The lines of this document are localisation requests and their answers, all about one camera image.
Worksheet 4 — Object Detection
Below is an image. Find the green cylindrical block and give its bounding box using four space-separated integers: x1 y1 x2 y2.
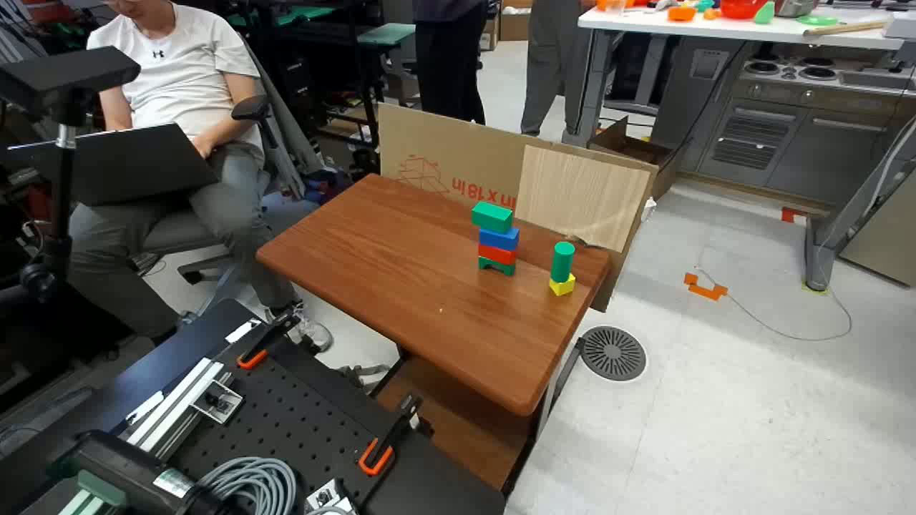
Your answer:
547 237 579 286

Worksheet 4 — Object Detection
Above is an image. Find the red rectangular block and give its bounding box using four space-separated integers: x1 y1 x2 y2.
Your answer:
476 243 520 269

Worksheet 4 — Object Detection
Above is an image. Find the small green base block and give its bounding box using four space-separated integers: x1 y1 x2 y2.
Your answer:
476 256 519 280

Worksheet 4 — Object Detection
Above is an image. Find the blue rectangular block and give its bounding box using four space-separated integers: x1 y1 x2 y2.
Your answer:
479 223 523 256

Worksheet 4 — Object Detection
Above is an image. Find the large green rectangular block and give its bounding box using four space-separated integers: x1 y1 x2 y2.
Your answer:
470 197 519 236

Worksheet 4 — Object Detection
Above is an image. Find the brown cardboard sheet with print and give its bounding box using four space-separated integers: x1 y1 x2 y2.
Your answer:
376 101 665 315

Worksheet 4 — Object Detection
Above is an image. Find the round black floor drain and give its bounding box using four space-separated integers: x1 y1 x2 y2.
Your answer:
575 323 649 383

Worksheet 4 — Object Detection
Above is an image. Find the open brown cardboard box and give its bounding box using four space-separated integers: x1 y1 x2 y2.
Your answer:
588 116 672 173

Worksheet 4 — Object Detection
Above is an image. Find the standing person in dark trousers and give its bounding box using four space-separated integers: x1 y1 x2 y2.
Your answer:
409 0 496 126

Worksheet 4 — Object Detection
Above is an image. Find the standing person in grey trousers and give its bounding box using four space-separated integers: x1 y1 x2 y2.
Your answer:
519 0 602 143

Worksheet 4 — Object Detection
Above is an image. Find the orange floor tape mark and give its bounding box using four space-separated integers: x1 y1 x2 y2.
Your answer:
681 273 729 303

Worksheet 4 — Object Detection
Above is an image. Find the grey office chair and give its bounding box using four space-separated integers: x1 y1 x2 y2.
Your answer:
132 90 324 289

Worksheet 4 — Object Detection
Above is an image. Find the seated person in white shirt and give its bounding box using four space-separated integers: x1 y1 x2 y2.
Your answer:
65 0 337 353

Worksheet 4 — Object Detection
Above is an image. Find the grey toy kitchen cabinet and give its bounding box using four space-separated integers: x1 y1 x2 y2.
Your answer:
656 40 916 213

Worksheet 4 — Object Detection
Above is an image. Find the white work table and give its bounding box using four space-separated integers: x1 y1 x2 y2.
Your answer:
570 0 910 146

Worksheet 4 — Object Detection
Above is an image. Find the red bowl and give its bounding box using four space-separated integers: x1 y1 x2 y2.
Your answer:
719 0 769 23

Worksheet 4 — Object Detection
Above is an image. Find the grey metal table leg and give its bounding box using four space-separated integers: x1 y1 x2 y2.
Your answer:
802 119 916 295

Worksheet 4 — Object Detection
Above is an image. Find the black clamp with orange handle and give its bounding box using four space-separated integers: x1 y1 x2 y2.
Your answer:
233 307 304 375
356 393 439 481

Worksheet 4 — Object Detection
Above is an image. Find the silver cable connector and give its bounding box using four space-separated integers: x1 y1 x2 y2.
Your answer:
304 478 359 515

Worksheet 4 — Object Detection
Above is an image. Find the grey coiled cable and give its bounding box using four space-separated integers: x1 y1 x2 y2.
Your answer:
195 453 300 515

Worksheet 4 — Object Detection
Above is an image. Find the silver aluminium rail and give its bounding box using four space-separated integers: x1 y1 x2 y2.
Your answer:
121 355 243 465

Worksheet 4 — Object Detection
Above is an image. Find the thin grey floor cable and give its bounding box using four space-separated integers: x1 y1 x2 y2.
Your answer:
696 240 855 343

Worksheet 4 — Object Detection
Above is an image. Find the black camera stand pole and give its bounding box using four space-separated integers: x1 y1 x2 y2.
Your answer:
16 103 88 310

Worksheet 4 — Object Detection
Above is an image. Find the black and green mount block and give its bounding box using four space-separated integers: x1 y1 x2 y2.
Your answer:
47 426 210 515

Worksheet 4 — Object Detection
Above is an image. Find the black bar camera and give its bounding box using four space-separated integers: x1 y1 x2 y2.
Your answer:
0 44 142 109

